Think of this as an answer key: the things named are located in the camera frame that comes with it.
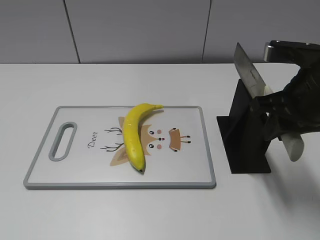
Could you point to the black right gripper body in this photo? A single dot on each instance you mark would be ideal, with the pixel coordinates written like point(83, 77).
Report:
point(300, 98)

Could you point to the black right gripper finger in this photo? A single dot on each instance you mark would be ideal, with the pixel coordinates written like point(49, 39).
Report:
point(274, 126)
point(271, 105)

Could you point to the white handled kitchen knife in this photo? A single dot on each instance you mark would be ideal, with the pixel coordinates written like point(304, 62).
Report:
point(257, 87)

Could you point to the yellow plastic banana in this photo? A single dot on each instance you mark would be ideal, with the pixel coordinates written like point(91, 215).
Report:
point(131, 137)

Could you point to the black knife stand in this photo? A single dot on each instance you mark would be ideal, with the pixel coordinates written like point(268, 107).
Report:
point(242, 135)

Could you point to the white deer cutting board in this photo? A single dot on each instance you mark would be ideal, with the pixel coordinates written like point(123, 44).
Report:
point(83, 148)

